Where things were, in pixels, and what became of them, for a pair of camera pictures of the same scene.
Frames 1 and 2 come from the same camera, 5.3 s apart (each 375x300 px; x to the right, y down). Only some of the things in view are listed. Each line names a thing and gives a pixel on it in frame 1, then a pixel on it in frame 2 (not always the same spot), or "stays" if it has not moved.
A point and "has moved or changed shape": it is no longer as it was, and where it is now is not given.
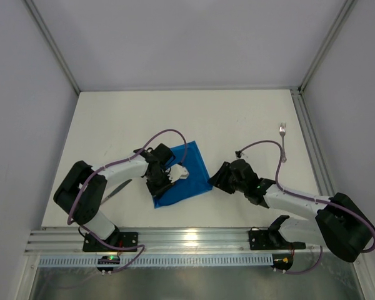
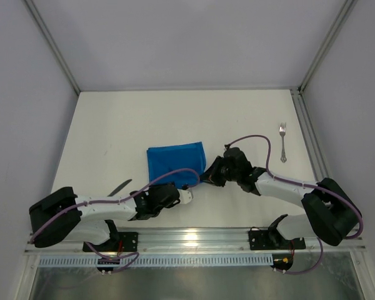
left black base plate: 119,239 stays
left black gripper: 159,186 to 174,194
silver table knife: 118,189 stays
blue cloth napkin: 197,182 has moved or changed shape
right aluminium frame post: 347,7 stays
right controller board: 282,261 stays
